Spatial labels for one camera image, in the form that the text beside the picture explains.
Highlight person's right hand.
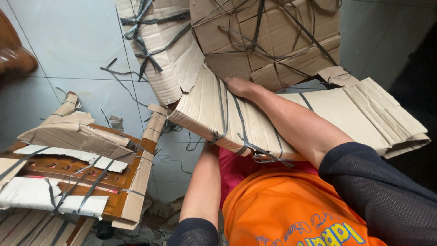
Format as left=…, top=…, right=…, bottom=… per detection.
left=224, top=77, right=264, bottom=102

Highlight strapped cardboard bundle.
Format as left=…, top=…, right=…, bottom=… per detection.
left=167, top=64, right=431, bottom=162

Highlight large flattened cardboard sheet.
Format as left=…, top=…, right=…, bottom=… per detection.
left=189, top=0, right=342, bottom=92

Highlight red shorts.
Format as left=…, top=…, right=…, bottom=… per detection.
left=218, top=147, right=319, bottom=210

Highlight small torn cardboard piece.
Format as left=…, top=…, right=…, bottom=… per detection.
left=317, top=66, right=360, bottom=88

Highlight small cardboard scrap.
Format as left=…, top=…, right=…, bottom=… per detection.
left=109, top=115, right=125, bottom=132

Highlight heap of cardboard scraps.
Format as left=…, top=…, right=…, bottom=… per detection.
left=141, top=196, right=185, bottom=231

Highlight cardboard-wrapped carved wooden furniture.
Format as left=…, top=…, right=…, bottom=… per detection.
left=0, top=90, right=168, bottom=230

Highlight black round object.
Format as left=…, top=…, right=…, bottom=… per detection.
left=95, top=220, right=115, bottom=240

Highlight glossy brown wooden furniture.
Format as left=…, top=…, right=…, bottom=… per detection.
left=0, top=8, right=39, bottom=75

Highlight tangle of grey plastic straps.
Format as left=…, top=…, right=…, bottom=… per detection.
left=192, top=0, right=343, bottom=69

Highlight curved strapped cardboard wrapping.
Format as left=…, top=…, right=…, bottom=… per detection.
left=114, top=0, right=206, bottom=107

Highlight short curled grey strap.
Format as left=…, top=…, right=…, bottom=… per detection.
left=185, top=131, right=203, bottom=151

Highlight thin wavy grey strap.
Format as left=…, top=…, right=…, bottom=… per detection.
left=156, top=154, right=194, bottom=175

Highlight loose grey strap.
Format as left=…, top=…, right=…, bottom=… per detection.
left=100, top=57, right=149, bottom=107

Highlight ribbed cardboard bundle with straps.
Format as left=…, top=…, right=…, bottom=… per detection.
left=0, top=208, right=97, bottom=246

